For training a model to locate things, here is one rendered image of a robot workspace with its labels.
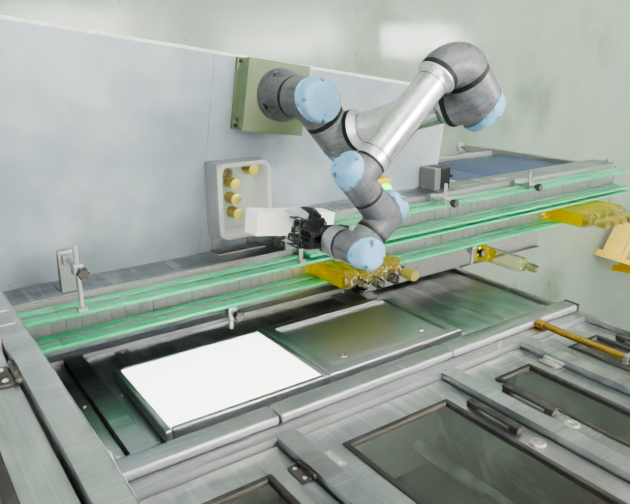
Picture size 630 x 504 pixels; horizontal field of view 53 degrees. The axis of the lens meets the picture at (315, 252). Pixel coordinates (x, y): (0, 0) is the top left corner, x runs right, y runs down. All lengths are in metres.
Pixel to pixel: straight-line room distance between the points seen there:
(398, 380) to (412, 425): 0.17
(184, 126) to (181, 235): 0.32
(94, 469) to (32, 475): 0.08
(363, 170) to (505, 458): 0.67
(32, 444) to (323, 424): 0.80
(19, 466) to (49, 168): 1.07
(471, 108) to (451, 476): 0.83
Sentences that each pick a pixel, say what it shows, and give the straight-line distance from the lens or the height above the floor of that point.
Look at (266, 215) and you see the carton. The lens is 1.60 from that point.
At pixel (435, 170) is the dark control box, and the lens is 2.36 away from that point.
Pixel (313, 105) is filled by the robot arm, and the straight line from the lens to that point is 1.70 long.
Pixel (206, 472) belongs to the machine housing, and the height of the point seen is 1.43.
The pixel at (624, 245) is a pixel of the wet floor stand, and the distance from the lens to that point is 5.07.
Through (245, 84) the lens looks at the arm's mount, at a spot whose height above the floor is 0.82.
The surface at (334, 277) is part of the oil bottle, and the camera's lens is 1.88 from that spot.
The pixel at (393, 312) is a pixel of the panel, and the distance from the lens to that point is 1.98.
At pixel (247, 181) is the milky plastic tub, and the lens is 1.95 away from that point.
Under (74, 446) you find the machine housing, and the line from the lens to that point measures 0.78.
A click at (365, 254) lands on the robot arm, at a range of 1.37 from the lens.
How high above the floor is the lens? 2.44
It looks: 51 degrees down
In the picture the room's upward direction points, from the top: 113 degrees clockwise
